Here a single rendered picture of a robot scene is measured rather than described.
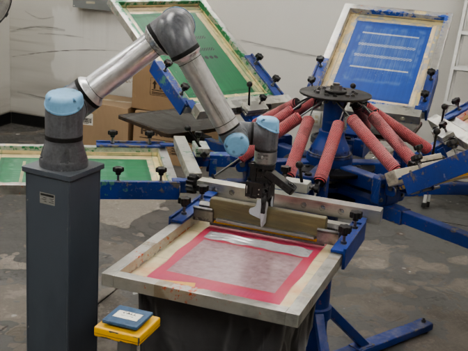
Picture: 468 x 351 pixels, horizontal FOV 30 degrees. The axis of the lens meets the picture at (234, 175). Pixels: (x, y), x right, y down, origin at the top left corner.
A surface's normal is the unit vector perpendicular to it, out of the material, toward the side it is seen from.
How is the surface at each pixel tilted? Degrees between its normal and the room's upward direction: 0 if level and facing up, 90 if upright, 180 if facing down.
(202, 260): 0
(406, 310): 0
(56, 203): 90
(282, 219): 90
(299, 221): 90
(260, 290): 0
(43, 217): 90
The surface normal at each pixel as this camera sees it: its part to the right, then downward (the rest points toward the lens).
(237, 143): 0.00, 0.29
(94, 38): -0.35, 0.25
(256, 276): 0.06, -0.96
